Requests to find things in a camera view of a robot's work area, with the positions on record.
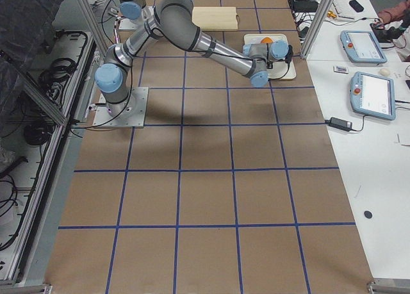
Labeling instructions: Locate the grey teach pendant near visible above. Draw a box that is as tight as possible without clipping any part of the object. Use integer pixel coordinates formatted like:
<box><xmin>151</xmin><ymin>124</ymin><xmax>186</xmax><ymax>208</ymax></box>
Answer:
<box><xmin>350</xmin><ymin>72</ymin><xmax>396</xmax><ymax>121</ymax></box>

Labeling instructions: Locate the bamboo cutting board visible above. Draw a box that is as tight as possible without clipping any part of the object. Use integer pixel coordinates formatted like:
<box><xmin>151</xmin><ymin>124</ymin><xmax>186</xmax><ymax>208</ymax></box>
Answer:
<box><xmin>192</xmin><ymin>6</ymin><xmax>238</xmax><ymax>31</ymax></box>

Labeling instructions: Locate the aluminium frame post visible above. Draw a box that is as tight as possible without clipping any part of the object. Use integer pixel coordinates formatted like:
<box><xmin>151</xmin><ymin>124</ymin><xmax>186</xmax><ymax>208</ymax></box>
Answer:
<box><xmin>300</xmin><ymin>0</ymin><xmax>334</xmax><ymax>60</ymax></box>

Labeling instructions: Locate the grey teach pendant far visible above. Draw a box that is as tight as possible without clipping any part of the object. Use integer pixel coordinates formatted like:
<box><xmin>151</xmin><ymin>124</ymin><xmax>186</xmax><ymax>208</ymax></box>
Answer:
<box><xmin>340</xmin><ymin>30</ymin><xmax>387</xmax><ymax>64</ymax></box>

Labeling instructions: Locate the second grey robot arm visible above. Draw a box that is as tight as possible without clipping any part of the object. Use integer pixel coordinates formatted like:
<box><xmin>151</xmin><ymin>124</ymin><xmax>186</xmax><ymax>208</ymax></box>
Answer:
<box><xmin>95</xmin><ymin>0</ymin><xmax>293</xmax><ymax>118</ymax></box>

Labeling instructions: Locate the black power adapter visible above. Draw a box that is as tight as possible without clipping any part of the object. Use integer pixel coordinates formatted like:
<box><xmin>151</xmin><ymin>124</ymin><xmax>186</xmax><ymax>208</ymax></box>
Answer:
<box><xmin>325</xmin><ymin>117</ymin><xmax>352</xmax><ymax>132</ymax></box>

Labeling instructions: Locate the grey teach pendant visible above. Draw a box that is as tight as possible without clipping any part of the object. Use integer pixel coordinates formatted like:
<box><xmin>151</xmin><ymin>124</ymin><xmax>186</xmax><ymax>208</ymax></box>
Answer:
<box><xmin>340</xmin><ymin>30</ymin><xmax>387</xmax><ymax>64</ymax></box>
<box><xmin>350</xmin><ymin>72</ymin><xmax>396</xmax><ymax>121</ymax></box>

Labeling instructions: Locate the cream bear tray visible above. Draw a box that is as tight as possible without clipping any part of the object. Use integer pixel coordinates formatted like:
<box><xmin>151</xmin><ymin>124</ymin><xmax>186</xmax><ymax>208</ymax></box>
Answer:
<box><xmin>243</xmin><ymin>34</ymin><xmax>296</xmax><ymax>80</ymax></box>

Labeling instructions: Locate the orange fruit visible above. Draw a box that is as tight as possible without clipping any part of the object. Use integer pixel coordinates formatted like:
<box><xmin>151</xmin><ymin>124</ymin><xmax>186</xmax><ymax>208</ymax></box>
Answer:
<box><xmin>260</xmin><ymin>37</ymin><xmax>273</xmax><ymax>44</ymax></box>

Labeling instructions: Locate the metal base plate arm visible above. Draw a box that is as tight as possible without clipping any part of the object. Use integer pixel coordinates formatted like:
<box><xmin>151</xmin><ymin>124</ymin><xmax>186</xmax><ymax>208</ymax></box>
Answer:
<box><xmin>119</xmin><ymin>6</ymin><xmax>153</xmax><ymax>31</ymax></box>
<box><xmin>92</xmin><ymin>86</ymin><xmax>149</xmax><ymax>128</ymax></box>

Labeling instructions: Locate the white round plate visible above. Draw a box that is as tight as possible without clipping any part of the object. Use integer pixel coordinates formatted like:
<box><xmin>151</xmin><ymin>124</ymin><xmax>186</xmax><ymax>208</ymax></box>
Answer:
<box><xmin>250</xmin><ymin>36</ymin><xmax>279</xmax><ymax>44</ymax></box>

